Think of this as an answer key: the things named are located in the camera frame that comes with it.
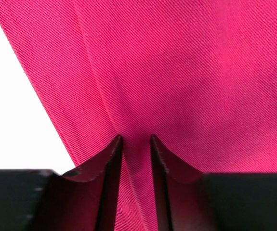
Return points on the pink trousers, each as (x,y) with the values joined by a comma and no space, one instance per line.
(199,74)

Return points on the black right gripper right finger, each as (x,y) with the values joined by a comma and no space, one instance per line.
(190,200)

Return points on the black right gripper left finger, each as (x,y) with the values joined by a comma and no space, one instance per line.
(82,199)

